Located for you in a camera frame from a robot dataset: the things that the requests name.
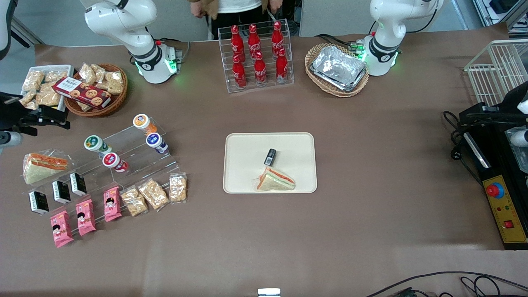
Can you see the aluminium frame shelf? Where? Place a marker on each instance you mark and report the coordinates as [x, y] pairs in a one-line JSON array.
[[503, 8]]

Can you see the small black box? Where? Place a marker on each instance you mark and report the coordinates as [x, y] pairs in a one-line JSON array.
[[38, 202], [270, 156], [61, 192], [77, 184]]

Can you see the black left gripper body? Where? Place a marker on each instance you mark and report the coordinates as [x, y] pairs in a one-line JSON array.
[[512, 102]]

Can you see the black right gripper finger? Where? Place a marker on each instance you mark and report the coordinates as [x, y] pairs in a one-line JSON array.
[[51, 116], [45, 126]]

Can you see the person in dark trousers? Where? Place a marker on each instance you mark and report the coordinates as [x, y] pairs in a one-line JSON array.
[[235, 10]]

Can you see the wrapped triangle sandwich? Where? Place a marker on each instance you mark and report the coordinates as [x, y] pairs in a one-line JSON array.
[[43, 167], [275, 181]]

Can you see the black control box yellow panel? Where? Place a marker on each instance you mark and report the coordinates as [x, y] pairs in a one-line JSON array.
[[505, 206]]

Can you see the red cola bottle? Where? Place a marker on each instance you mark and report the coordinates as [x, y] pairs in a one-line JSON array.
[[236, 41], [260, 70], [253, 39], [281, 66], [239, 74], [277, 37]]

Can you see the oval light wicker basket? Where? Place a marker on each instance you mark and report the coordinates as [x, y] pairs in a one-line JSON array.
[[330, 91]]

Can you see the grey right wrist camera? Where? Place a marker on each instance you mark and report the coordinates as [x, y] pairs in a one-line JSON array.
[[8, 139]]

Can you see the clear acrylic stepped stand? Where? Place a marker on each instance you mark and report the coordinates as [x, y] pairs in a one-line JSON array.
[[136, 163]]

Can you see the orange gum bottle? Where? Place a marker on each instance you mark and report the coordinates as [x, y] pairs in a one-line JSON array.
[[142, 121]]

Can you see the round brown wicker basket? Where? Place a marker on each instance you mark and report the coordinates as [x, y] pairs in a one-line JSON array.
[[113, 103]]

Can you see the green gum bottle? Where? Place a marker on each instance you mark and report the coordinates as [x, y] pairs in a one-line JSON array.
[[94, 143]]

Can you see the aluminium foil tray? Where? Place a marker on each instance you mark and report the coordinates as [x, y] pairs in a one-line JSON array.
[[338, 66]]

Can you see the cream plastic tray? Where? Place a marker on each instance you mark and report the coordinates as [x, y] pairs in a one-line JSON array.
[[247, 165]]

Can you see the clear acrylic bottle rack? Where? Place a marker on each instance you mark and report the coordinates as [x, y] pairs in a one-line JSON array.
[[266, 84]]

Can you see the red gum bottle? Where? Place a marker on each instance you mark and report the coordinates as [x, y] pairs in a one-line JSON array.
[[110, 160]]

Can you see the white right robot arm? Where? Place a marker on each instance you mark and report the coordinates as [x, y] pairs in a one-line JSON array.
[[123, 24]]

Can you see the grey metal bar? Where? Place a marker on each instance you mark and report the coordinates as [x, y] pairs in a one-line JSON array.
[[27, 31]]

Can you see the pink snack packet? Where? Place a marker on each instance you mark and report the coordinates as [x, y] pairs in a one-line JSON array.
[[112, 204], [85, 217], [61, 229]]

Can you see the white rectangular bin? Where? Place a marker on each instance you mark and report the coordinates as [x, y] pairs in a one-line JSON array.
[[62, 68]]

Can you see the red cookie box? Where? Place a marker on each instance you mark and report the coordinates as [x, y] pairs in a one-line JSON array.
[[82, 93]]

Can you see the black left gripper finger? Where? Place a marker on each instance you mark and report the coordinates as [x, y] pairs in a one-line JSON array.
[[478, 112], [489, 120]]

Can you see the clear-wrapped peanut brittle bar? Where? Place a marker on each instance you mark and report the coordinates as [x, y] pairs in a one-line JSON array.
[[153, 194], [178, 188], [134, 202]]

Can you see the blue gum bottle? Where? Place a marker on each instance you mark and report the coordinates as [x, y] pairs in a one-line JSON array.
[[154, 140]]

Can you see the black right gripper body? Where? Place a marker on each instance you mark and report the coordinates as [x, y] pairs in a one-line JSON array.
[[9, 112]]

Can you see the clear bag beige snacks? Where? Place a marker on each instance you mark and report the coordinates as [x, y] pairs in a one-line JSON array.
[[33, 80], [100, 71], [114, 82], [84, 107], [27, 100], [87, 73], [55, 76], [47, 97]]

